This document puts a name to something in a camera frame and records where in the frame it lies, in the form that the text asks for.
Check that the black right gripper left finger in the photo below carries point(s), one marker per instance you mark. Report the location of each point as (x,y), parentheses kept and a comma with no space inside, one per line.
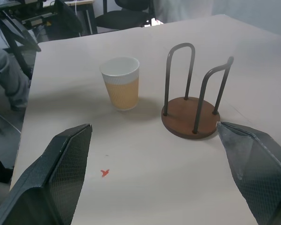
(44,178)

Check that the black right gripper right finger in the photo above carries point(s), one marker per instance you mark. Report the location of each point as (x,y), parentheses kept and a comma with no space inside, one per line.
(260,164)

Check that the orange and white paper cup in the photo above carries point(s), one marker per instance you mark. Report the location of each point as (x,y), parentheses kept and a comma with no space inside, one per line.
(122,83)

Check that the red mark sticker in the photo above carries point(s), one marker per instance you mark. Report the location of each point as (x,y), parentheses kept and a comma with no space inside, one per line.
(105,172)

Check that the person leg in grey trousers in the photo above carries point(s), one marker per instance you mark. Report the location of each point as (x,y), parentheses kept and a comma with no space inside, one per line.
(7,77)

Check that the black office chair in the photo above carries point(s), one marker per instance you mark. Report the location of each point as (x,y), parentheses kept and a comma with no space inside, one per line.
(123,14)

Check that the black metal frame stand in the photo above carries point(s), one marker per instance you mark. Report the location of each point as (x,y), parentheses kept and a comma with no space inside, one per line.
(20,28)

